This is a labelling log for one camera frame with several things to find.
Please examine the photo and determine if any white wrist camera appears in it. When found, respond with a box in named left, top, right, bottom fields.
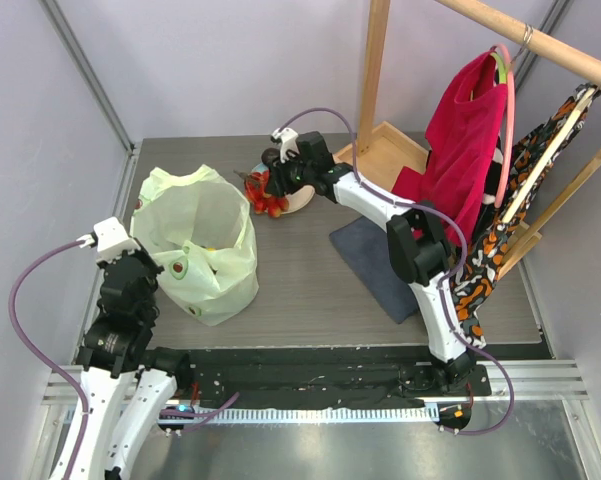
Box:
left=77, top=217, right=140, bottom=263
left=271, top=127, right=299, bottom=163

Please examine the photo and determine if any red shirt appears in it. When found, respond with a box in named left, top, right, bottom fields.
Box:
left=391, top=52, right=507, bottom=240

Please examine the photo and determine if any wooden clothes rack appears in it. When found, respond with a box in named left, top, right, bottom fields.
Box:
left=336, top=1, right=601, bottom=276

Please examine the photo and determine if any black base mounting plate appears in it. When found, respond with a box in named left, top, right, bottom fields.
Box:
left=174, top=346, right=492, bottom=410

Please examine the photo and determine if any red strawberries cluster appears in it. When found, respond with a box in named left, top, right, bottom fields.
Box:
left=234, top=170, right=289, bottom=218

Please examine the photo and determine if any orange black patterned garment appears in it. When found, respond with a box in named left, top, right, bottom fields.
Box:
left=451, top=83, right=595, bottom=348

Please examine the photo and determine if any dark blue folded cloth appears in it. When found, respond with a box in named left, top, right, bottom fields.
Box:
left=329, top=217, right=419, bottom=324

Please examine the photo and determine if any wooden hanger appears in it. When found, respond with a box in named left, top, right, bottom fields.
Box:
left=502, top=86, right=600, bottom=223

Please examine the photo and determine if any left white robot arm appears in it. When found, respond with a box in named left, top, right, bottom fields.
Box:
left=51, top=250, right=193, bottom=479

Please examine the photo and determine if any aluminium corner frame profile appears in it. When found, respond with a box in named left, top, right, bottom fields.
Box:
left=38, top=0, right=135, bottom=155

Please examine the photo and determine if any white slotted cable duct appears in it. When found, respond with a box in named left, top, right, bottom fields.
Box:
left=209, top=403, right=439, bottom=425

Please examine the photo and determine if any pink plastic hanger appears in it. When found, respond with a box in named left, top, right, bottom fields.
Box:
left=492, top=43, right=516, bottom=209

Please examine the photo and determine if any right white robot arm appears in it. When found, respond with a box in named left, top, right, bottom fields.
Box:
left=261, top=128, right=476, bottom=395

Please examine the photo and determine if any green avocado print plastic bag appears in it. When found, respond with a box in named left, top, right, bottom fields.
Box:
left=130, top=165, right=259, bottom=326

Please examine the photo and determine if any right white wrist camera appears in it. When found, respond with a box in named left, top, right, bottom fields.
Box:
left=271, top=127, right=299, bottom=163

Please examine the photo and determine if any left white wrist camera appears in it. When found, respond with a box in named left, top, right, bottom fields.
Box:
left=77, top=217, right=140, bottom=263

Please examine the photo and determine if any round wooden fruit plate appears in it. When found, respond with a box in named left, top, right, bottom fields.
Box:
left=251, top=163, right=315, bottom=215

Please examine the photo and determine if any dark brown plum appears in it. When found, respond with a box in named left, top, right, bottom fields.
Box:
left=261, top=148, right=280, bottom=168

